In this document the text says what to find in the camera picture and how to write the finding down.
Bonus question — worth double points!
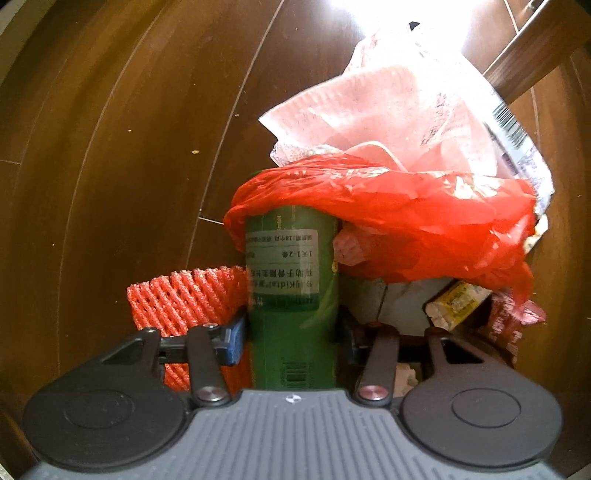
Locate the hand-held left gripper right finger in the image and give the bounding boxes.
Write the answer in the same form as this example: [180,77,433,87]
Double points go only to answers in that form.
[339,308,514,409]

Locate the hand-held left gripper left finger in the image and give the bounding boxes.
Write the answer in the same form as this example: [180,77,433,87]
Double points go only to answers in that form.
[98,313,249,409]

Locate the green labelled can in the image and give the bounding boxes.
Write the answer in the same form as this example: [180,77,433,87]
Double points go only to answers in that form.
[243,169,341,391]

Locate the red plastic bag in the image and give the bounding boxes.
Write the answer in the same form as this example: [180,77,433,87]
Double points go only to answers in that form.
[223,154,546,326]

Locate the orange foam fruit net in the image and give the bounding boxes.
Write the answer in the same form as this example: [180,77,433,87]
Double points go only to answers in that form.
[126,265,252,392]

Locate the crumpled clear plastic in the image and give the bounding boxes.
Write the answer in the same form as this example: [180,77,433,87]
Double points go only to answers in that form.
[333,224,372,267]

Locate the yellow snack wrapper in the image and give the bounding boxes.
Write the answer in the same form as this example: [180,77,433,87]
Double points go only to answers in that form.
[425,279,492,330]

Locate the dark red snack wrapper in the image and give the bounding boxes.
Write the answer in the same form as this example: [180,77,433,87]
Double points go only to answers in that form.
[475,291,532,367]

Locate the pink white tissue paper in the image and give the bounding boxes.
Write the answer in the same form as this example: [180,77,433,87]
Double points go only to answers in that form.
[259,21,504,178]

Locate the white barcode wrapper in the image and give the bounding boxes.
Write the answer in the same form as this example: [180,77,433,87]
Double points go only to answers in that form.
[411,21,556,217]

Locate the wooden furniture leg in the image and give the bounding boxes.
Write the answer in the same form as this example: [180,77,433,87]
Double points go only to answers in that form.
[482,0,591,106]

